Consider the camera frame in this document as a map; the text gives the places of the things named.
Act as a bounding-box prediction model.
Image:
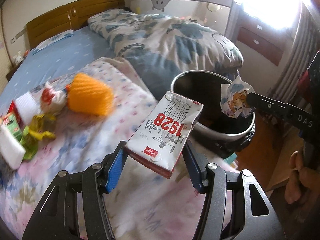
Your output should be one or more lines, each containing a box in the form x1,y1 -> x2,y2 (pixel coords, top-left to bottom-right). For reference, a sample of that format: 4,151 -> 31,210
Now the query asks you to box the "red white plastic bag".
40,82 -> 67,115

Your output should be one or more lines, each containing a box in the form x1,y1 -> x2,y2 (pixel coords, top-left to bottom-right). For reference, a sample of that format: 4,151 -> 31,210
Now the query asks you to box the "yellow snack bag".
29,113 -> 56,141

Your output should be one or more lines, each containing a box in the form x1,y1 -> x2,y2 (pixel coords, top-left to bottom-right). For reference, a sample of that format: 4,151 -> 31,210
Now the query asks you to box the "light blue bed sheet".
1,27 -> 115,114

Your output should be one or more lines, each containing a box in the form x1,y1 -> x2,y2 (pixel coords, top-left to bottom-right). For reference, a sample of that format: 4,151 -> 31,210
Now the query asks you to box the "green cartoon milk carton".
2,112 -> 22,141

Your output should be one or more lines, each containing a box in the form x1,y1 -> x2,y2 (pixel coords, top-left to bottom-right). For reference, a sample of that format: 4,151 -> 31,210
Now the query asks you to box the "teal book in plastic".
224,152 -> 238,169

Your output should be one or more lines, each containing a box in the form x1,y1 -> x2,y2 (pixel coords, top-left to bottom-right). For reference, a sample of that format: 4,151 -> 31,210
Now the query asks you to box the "wooden headboard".
26,0 -> 125,49

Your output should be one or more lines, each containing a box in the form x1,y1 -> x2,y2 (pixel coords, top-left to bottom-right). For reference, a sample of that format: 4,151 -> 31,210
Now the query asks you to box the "dark wooden nightstand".
5,62 -> 23,82

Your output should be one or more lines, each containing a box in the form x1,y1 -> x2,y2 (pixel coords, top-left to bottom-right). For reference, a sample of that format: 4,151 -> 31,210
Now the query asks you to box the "green crumpled wrapper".
20,126 -> 38,160

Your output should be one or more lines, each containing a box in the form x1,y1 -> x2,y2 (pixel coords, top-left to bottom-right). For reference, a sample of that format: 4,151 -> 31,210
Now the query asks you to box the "person's right hand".
284,151 -> 319,207

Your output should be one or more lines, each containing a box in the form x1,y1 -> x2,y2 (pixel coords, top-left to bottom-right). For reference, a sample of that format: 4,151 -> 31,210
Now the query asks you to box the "grey bed guard rail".
126,0 -> 244,42

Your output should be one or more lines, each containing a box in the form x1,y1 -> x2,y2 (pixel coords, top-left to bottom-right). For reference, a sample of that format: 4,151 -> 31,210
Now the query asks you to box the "red drawer cabinet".
225,12 -> 287,66

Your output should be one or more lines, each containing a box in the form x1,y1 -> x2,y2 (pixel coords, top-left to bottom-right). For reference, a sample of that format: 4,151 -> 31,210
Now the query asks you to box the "blue pillow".
32,29 -> 74,55

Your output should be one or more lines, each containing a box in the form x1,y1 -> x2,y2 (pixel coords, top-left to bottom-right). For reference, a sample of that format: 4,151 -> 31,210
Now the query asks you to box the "white rabbit toy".
13,51 -> 24,66

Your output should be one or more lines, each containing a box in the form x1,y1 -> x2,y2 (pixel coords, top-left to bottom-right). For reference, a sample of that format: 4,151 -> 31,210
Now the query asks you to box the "grey patterned curtain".
268,5 -> 319,102

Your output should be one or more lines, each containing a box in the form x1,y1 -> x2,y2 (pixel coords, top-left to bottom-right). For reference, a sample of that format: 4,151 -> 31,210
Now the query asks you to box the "red white milk carton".
125,91 -> 203,179

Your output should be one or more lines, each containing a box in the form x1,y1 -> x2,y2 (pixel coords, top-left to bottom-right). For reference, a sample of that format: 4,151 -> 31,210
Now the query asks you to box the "floral pink blue blanket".
0,57 -> 241,240

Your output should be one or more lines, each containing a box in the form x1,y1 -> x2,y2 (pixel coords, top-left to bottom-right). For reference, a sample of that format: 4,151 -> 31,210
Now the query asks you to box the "round trash bin black liner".
171,70 -> 255,158

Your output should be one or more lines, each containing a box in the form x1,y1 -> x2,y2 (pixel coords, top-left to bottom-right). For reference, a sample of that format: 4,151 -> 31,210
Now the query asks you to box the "cartoon fox wrapper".
220,75 -> 255,119

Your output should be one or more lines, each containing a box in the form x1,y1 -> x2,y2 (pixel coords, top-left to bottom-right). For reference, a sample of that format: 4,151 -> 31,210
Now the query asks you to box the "blue grey cloud duvet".
87,9 -> 244,100

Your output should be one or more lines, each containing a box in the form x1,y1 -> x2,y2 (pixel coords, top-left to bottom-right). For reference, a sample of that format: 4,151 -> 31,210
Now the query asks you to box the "wall switch panel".
10,29 -> 25,44

